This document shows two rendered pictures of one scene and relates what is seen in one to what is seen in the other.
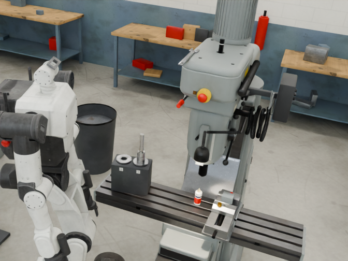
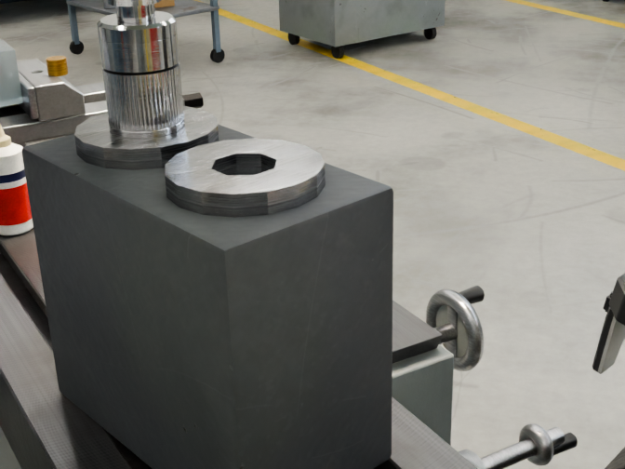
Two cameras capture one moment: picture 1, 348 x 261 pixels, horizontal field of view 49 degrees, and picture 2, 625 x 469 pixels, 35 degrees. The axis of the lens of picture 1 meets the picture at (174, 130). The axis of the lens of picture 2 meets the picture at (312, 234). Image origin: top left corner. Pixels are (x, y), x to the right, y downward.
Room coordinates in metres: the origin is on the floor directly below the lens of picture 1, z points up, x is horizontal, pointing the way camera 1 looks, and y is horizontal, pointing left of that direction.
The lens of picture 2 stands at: (2.20, 0.66, 1.35)
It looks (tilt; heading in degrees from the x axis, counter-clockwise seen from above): 24 degrees down; 224
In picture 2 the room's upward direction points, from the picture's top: 2 degrees counter-clockwise
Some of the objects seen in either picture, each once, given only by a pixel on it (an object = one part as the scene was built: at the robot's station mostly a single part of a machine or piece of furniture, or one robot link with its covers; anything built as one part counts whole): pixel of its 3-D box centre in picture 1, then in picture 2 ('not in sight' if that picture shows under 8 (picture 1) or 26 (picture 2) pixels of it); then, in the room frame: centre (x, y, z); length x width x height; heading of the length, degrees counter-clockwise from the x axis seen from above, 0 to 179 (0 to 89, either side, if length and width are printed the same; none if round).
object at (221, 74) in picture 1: (218, 67); not in sight; (1.74, -0.18, 1.81); 0.47 x 0.26 x 0.16; 164
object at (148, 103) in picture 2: (141, 157); (142, 81); (1.85, 0.18, 1.19); 0.05 x 0.05 x 0.06
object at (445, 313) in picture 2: not in sight; (432, 337); (1.25, -0.04, 0.67); 0.16 x 0.12 x 0.12; 164
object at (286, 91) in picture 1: (286, 97); not in sight; (1.92, -0.59, 1.62); 0.20 x 0.09 x 0.21; 164
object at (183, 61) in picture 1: (188, 56); not in sight; (1.60, -0.03, 1.89); 0.24 x 0.04 x 0.01; 165
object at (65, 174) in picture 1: (34, 172); not in sight; (1.37, 0.60, 1.37); 0.28 x 0.13 x 0.18; 92
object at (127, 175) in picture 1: (131, 173); (205, 292); (1.85, 0.22, 1.07); 0.22 x 0.12 x 0.20; 85
